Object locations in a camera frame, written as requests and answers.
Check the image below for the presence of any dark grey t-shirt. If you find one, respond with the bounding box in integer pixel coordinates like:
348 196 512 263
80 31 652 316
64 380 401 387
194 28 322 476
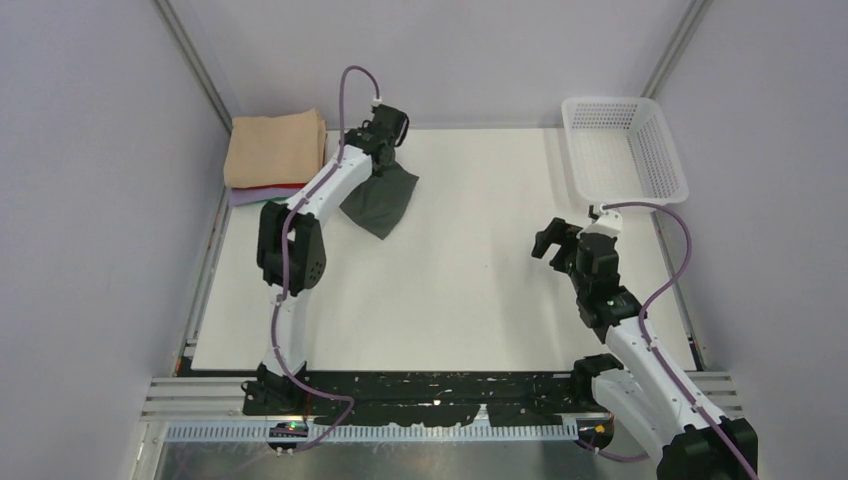
340 163 419 240

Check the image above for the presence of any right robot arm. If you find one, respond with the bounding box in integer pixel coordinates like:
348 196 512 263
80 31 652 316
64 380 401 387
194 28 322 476
532 216 758 479

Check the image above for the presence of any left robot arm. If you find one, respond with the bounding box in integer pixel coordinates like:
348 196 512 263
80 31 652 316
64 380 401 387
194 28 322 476
245 104 418 409

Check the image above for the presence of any folded beige t-shirt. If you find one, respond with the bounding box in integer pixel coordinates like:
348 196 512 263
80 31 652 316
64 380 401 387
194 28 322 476
223 109 326 189

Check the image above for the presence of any white plastic basket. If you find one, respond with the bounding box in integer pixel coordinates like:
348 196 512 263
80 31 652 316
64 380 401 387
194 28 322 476
561 96 689 205

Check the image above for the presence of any folded lavender t-shirt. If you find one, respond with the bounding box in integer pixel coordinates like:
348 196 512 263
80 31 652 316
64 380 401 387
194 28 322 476
228 188 302 207

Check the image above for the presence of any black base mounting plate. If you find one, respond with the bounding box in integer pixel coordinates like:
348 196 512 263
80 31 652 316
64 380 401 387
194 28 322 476
241 370 604 427

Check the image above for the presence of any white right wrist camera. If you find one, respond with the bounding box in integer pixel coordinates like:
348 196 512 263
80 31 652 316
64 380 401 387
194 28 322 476
579 203 623 238

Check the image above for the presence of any white slotted cable duct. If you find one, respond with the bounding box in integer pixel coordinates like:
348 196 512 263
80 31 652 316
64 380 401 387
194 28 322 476
165 419 578 443

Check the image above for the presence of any aluminium frame rail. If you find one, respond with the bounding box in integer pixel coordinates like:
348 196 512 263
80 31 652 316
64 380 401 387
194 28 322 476
140 370 743 423

